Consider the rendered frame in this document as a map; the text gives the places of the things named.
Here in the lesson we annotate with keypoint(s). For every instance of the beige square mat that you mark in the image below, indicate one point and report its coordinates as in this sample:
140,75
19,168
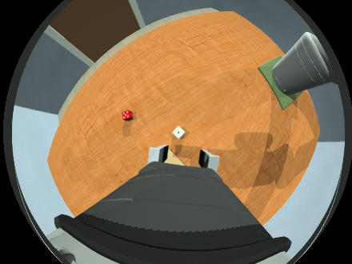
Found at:
172,159

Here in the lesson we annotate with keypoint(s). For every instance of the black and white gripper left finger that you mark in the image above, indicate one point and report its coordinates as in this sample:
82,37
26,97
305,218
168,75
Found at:
158,154

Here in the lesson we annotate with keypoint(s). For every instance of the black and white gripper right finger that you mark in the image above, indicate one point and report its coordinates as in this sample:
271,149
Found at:
208,160

